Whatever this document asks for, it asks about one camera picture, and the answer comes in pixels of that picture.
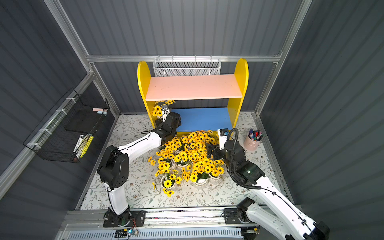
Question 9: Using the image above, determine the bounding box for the green circuit board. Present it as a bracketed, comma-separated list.
[114, 229, 139, 240]

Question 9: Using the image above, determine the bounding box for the white marker in basket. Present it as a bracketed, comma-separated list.
[73, 135, 85, 153]

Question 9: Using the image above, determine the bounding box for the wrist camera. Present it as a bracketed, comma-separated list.
[161, 104, 170, 122]
[217, 128, 229, 150]

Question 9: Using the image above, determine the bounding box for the black wire wall basket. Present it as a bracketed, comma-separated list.
[24, 90, 110, 163]

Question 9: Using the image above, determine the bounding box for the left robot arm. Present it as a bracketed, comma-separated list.
[97, 113, 181, 228]

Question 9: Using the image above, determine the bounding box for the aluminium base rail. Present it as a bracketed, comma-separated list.
[56, 206, 272, 240]

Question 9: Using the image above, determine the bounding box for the white mesh desk tray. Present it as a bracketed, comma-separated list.
[153, 60, 222, 77]

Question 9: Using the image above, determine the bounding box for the shelf sunflower pot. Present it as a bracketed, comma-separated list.
[153, 169, 183, 197]
[207, 130, 219, 145]
[198, 144, 224, 165]
[148, 157, 173, 174]
[182, 163, 210, 185]
[185, 150, 207, 165]
[182, 131, 208, 149]
[174, 150, 190, 168]
[156, 137, 183, 157]
[209, 160, 225, 180]
[152, 100, 176, 120]

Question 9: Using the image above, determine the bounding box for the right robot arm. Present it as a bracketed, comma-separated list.
[207, 128, 330, 240]

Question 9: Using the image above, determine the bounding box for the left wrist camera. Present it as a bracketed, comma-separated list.
[161, 104, 170, 122]

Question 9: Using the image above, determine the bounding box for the pink bucket with pens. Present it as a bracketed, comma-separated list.
[244, 129, 264, 152]

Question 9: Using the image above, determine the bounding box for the yellow wooden shelf unit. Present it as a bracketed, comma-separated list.
[137, 59, 249, 135]

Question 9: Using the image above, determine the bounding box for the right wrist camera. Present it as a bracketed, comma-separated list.
[217, 128, 229, 150]

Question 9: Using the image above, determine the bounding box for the yellow item in basket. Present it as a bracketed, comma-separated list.
[75, 134, 94, 159]

